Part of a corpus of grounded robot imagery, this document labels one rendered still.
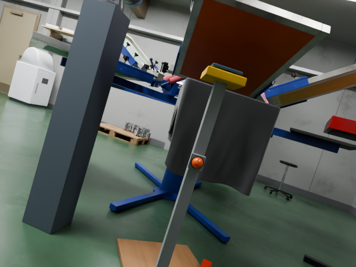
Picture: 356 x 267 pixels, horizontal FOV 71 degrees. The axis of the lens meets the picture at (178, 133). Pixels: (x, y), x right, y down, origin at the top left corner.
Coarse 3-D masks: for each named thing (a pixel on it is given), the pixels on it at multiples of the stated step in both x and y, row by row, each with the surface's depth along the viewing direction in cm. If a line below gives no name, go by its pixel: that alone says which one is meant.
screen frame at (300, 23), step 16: (224, 0) 104; (240, 0) 103; (256, 0) 104; (192, 16) 118; (272, 16) 105; (288, 16) 104; (192, 32) 129; (320, 32) 106; (304, 48) 118; (176, 64) 163; (288, 64) 132; (272, 80) 150
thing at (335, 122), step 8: (328, 120) 199; (336, 120) 175; (344, 120) 173; (352, 120) 171; (328, 128) 181; (336, 128) 174; (344, 128) 172; (352, 128) 170; (344, 136) 195; (352, 136) 181
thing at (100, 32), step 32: (96, 0) 123; (96, 32) 123; (96, 64) 123; (64, 96) 127; (96, 96) 130; (64, 128) 127; (96, 128) 140; (64, 160) 127; (32, 192) 131; (64, 192) 130; (32, 224) 131; (64, 224) 140
